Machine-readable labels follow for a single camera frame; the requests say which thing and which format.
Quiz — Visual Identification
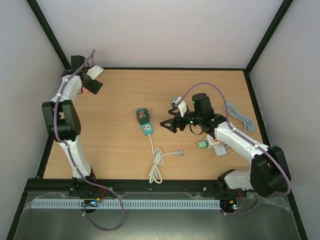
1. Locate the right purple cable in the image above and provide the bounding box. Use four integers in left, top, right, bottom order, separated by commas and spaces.
179, 82, 293, 216

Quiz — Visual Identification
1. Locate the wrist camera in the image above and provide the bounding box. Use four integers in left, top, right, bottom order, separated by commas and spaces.
170, 96, 188, 117
86, 65, 104, 80

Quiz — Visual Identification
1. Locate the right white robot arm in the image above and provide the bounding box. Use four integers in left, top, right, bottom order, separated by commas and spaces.
160, 108, 291, 198

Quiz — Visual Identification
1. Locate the light blue cable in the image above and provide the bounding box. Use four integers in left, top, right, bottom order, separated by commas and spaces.
222, 101, 255, 130

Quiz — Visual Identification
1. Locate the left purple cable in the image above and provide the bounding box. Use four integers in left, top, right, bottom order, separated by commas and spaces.
53, 49, 125, 231

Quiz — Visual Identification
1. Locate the light green cube plug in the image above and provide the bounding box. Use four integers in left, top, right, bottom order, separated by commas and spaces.
197, 140, 209, 149

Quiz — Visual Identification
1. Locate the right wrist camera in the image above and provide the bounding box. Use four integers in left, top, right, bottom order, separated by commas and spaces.
170, 96, 188, 117

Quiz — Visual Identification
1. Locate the grey white flat adapter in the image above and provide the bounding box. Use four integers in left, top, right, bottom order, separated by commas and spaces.
213, 144, 230, 157

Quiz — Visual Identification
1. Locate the purple cable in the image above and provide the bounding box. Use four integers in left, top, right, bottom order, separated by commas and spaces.
53, 49, 125, 231
179, 82, 293, 216

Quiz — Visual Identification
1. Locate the black aluminium frame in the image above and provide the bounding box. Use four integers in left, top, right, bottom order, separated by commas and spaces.
6, 0, 310, 240

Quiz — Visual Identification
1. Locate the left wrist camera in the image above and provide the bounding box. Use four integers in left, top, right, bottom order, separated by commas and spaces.
86, 65, 104, 80

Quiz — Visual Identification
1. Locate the slotted cable duct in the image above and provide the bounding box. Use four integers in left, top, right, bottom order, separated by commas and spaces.
31, 199, 221, 210

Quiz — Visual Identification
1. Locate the dark green cube socket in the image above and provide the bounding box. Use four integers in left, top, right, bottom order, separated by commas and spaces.
136, 108, 150, 125

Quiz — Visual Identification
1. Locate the light blue power strip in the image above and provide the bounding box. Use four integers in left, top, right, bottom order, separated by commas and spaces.
246, 125, 256, 133

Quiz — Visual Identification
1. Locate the white cube socket adapter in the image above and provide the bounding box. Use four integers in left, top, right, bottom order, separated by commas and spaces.
205, 134, 221, 149

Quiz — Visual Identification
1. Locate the white power cord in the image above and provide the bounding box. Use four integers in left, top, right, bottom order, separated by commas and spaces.
147, 134, 185, 185

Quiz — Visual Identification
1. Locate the teal power strip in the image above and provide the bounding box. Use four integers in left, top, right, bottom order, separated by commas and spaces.
139, 122, 154, 136

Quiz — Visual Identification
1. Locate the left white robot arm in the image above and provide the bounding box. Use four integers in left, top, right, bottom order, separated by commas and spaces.
41, 65, 104, 184

